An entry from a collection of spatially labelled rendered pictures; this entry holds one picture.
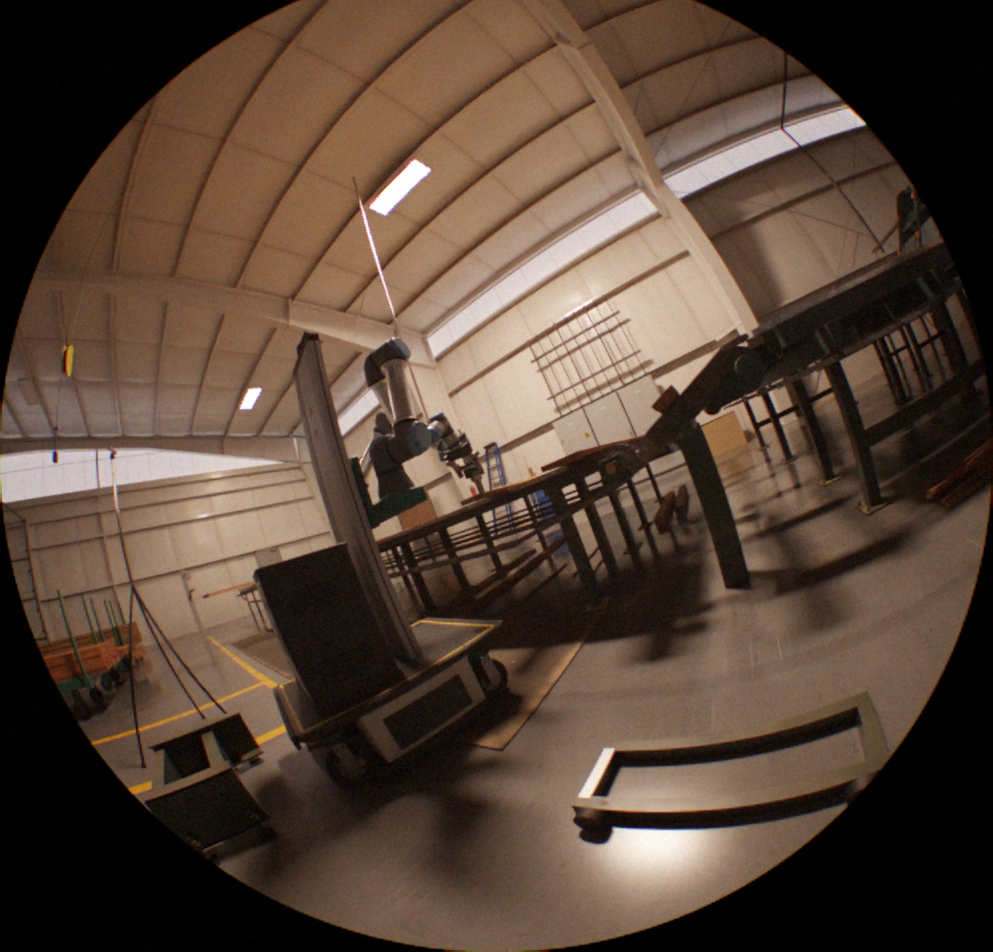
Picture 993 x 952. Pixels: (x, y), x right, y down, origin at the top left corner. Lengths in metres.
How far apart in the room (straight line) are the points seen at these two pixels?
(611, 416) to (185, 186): 9.22
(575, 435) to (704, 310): 4.01
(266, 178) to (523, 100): 4.52
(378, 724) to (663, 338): 7.84
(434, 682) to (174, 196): 7.39
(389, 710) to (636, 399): 6.84
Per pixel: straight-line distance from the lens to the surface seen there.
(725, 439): 7.02
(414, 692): 1.28
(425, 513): 11.08
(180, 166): 7.06
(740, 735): 0.99
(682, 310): 8.13
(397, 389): 1.40
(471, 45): 6.54
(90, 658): 4.46
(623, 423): 7.33
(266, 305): 8.52
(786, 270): 8.73
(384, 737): 1.28
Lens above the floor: 0.79
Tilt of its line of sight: 7 degrees up
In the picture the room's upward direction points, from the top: 21 degrees counter-clockwise
